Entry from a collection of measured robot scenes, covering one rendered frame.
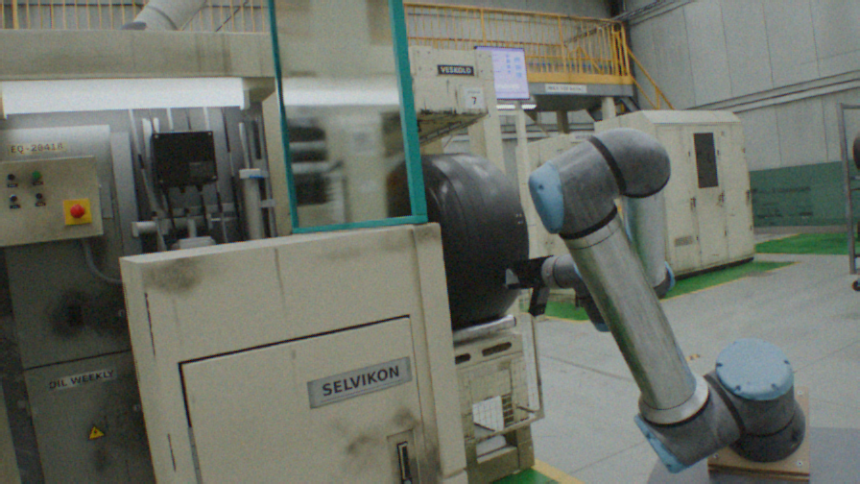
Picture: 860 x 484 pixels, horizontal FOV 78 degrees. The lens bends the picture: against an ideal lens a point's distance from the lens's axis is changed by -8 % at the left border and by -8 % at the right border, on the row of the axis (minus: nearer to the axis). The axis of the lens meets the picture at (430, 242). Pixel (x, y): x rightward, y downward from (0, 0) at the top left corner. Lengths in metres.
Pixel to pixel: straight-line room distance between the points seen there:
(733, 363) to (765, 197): 12.67
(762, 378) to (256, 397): 0.98
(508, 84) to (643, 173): 5.11
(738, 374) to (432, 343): 0.72
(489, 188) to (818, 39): 12.11
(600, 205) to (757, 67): 13.19
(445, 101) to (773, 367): 1.45
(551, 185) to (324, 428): 0.53
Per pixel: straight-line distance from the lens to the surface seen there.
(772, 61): 13.99
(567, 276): 1.49
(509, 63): 6.18
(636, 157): 1.03
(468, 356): 1.81
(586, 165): 1.00
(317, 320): 0.75
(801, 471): 1.52
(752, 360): 1.34
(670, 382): 1.22
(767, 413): 1.36
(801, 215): 13.59
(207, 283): 0.71
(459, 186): 1.69
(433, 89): 2.19
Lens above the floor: 1.29
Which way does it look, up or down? 3 degrees down
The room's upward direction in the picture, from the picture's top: 7 degrees counter-clockwise
